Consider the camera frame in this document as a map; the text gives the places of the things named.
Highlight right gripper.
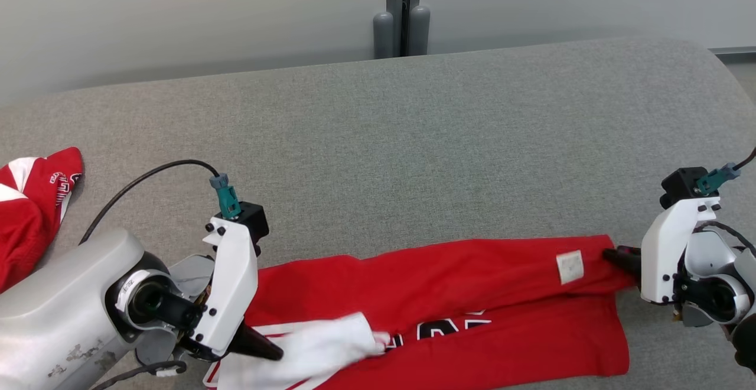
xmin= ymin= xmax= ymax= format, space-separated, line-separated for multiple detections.
xmin=602 ymin=222 xmax=756 ymax=327

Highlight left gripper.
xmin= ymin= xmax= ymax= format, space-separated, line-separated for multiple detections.
xmin=115 ymin=254 xmax=284 ymax=368

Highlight red basketball jersey top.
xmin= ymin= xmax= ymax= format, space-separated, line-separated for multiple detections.
xmin=204 ymin=235 xmax=636 ymax=390

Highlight red basketball shorts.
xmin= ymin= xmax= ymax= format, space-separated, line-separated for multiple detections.
xmin=0 ymin=147 xmax=83 ymax=293

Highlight white right camera bracket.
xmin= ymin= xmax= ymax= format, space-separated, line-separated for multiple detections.
xmin=641 ymin=197 xmax=722 ymax=305

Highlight white camera bracket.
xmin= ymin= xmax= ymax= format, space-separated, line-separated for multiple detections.
xmin=641 ymin=197 xmax=722 ymax=305
xmin=203 ymin=217 xmax=259 ymax=358

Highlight white left camera bracket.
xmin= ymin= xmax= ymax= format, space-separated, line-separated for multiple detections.
xmin=203 ymin=217 xmax=259 ymax=358

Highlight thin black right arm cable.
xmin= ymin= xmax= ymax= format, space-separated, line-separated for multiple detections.
xmin=697 ymin=220 xmax=752 ymax=252

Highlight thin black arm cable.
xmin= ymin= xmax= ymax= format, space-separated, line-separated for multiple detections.
xmin=697 ymin=220 xmax=752 ymax=252
xmin=89 ymin=359 xmax=188 ymax=390

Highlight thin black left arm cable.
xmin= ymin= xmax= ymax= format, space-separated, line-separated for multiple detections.
xmin=89 ymin=359 xmax=188 ymax=390

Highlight left camera cable teal plug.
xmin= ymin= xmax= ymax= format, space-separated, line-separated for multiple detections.
xmin=80 ymin=160 xmax=243 ymax=246

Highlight grey rounded post foot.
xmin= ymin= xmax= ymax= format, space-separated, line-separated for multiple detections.
xmin=373 ymin=12 xmax=395 ymax=60
xmin=409 ymin=5 xmax=431 ymax=57

